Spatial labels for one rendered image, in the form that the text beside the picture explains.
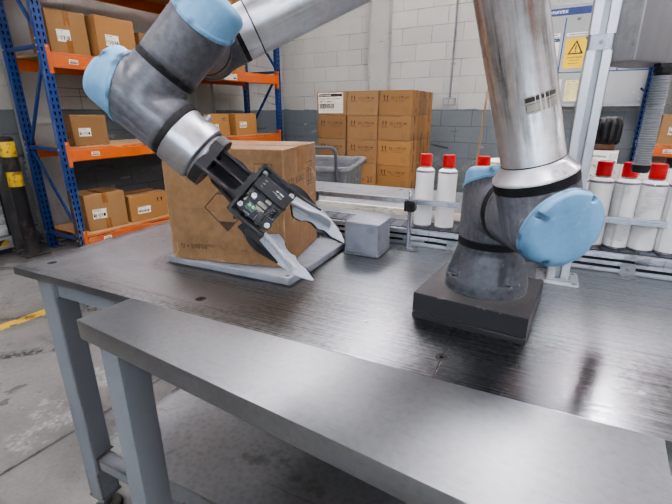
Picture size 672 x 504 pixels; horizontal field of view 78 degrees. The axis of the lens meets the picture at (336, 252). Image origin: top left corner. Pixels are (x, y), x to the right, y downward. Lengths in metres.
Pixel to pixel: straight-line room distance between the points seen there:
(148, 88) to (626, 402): 0.72
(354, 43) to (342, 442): 6.15
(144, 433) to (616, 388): 0.85
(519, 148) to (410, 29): 5.55
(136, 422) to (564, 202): 0.86
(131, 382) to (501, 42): 0.84
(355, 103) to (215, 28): 4.15
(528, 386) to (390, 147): 4.00
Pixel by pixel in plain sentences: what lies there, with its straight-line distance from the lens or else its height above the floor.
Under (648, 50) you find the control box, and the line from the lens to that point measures 1.04.
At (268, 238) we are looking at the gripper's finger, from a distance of 0.55.
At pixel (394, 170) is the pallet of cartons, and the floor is 0.59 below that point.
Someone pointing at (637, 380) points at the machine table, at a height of 0.83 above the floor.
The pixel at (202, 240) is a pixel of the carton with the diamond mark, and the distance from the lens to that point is 1.05.
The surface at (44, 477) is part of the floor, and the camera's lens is 1.91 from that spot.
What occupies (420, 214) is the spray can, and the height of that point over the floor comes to 0.92.
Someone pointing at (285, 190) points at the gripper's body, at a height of 1.10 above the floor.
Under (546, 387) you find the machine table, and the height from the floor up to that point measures 0.83.
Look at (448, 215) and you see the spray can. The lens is 1.20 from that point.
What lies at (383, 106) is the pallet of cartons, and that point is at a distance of 4.55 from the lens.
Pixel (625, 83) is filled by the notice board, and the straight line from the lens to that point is 5.46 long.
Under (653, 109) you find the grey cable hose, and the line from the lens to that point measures 1.08.
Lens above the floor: 1.20
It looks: 19 degrees down
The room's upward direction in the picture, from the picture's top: straight up
